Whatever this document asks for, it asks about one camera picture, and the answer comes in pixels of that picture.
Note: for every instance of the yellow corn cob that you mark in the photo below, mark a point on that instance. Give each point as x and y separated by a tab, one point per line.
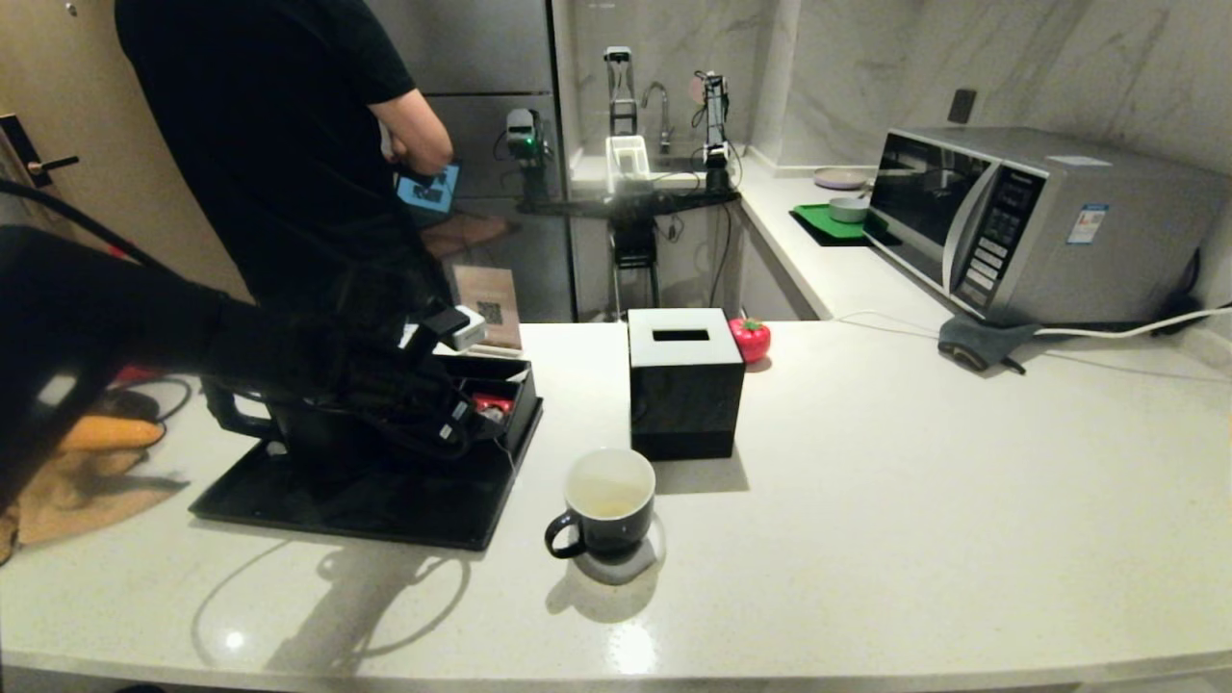
115	433

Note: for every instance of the red tomato shaped ornament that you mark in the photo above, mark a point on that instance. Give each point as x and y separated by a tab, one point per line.
750	340

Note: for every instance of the grey folded cloth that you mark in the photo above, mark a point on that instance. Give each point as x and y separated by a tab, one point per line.
982	342

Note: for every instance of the small grey bowl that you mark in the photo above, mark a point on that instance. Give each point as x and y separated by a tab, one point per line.
848	211

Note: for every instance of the red sachet packet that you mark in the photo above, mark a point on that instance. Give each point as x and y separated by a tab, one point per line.
493	401

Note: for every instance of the person's right forearm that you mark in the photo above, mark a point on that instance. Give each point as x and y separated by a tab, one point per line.
423	130

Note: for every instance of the chrome sink faucet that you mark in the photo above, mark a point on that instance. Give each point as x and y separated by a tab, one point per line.
664	114

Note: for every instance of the black compartment box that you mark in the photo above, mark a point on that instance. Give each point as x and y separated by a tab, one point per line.
525	385

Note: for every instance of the white dish rack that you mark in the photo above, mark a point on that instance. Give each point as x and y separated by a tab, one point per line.
628	162

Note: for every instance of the dark mug white inside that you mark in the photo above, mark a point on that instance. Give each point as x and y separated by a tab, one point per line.
616	529

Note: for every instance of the grey refrigerator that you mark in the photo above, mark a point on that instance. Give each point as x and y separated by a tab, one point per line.
481	48

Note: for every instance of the open laptop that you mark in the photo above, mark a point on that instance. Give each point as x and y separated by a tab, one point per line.
428	191

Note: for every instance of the black tissue box white lid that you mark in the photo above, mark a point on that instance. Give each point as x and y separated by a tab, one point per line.
683	404

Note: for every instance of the pale pink plate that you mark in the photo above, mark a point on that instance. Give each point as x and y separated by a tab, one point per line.
839	178

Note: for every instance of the yellow cloth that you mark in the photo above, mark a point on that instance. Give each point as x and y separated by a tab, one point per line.
77	500

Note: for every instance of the green tray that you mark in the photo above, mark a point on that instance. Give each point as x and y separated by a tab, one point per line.
818	222

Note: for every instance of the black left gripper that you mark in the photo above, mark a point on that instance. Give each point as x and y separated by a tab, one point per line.
395	395

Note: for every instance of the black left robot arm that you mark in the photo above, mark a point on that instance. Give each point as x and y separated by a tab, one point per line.
96	337

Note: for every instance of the black mounting bar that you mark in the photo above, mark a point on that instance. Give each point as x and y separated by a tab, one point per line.
626	203

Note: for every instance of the white paper sheet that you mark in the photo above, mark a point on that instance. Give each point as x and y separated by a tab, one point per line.
412	337

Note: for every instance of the person in black shirt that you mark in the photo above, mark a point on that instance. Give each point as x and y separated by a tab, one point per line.
269	144

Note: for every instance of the white round coaster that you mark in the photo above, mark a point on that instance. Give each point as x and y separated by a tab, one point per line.
626	574

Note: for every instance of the black wall socket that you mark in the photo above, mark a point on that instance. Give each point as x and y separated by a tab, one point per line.
961	106

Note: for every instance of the brown QR code sign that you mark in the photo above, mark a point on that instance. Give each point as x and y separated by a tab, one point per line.
496	298

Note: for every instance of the silver microwave oven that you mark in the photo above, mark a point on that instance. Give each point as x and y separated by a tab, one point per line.
1107	239

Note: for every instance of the black stand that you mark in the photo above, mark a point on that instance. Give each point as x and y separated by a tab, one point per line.
635	253

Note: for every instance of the grey tea bag sachet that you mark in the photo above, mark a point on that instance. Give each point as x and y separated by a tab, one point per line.
496	416

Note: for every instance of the black serving tray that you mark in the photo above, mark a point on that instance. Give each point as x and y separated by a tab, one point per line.
385	510

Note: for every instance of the red chili pepper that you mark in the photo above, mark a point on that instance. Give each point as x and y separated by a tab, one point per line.
135	372

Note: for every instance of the black electric kettle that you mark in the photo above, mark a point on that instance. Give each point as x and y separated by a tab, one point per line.
217	409

